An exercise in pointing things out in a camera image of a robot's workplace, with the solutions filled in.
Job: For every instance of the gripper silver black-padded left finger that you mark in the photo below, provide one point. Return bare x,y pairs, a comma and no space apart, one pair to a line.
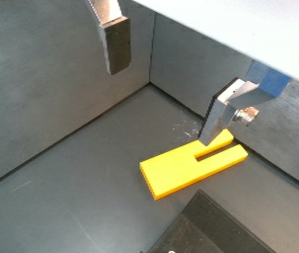
113,28

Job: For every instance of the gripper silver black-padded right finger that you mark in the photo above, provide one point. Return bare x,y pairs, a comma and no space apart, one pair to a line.
232,106

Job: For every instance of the yellow double-square forked block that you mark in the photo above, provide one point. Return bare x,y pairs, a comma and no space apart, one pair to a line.
189,163

